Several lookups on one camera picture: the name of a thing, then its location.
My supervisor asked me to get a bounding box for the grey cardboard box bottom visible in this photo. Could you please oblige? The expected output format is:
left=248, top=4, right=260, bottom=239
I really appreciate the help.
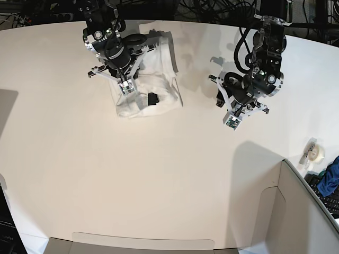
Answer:
left=44, top=232, right=239, bottom=253

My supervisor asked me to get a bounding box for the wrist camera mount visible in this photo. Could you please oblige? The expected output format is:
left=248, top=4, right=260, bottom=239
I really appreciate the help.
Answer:
left=88, top=44, right=156, bottom=96
left=208, top=75, right=269, bottom=131

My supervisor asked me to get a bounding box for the black keyboard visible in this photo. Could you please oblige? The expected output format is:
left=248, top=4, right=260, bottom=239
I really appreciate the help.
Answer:
left=305, top=174, right=338, bottom=219

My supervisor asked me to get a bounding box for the grey cardboard box right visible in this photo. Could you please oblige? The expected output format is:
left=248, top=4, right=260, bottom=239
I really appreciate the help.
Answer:
left=236, top=160, right=338, bottom=253

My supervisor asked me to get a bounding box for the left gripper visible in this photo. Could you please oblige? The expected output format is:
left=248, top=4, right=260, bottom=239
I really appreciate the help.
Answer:
left=216, top=90, right=225, bottom=108

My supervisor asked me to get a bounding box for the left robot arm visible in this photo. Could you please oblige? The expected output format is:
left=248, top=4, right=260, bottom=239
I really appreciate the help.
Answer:
left=221, top=1, right=292, bottom=109

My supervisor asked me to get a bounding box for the clear tape roll dispenser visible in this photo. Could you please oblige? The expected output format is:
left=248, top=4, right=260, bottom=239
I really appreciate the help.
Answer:
left=299, top=138, right=325, bottom=171

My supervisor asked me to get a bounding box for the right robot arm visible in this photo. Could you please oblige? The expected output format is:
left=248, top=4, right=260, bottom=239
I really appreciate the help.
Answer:
left=74, top=1, right=147, bottom=81

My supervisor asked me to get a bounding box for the white printed t-shirt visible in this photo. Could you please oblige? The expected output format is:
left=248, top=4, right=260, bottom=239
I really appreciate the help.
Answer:
left=109, top=35, right=183, bottom=119

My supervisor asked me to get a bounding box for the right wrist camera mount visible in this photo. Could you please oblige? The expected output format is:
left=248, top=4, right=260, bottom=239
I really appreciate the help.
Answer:
left=88, top=44, right=156, bottom=96

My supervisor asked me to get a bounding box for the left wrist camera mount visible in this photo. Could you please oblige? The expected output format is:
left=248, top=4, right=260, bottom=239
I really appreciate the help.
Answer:
left=208, top=75, right=269, bottom=131

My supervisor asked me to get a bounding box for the blue cloth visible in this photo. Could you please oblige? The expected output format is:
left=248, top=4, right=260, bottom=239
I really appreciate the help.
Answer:
left=317, top=157, right=339, bottom=197

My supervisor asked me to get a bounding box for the grey cardboard box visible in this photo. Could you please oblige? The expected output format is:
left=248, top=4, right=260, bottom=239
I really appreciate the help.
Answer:
left=44, top=232, right=239, bottom=253
left=236, top=160, right=338, bottom=253

